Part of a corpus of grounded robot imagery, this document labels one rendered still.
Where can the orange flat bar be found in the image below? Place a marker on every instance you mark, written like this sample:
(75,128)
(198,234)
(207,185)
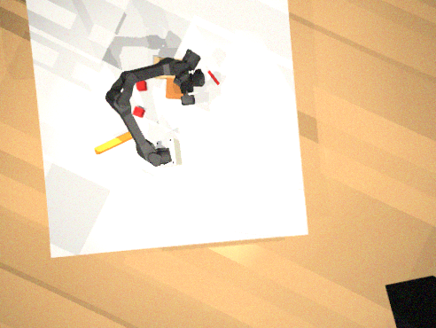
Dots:
(111,144)

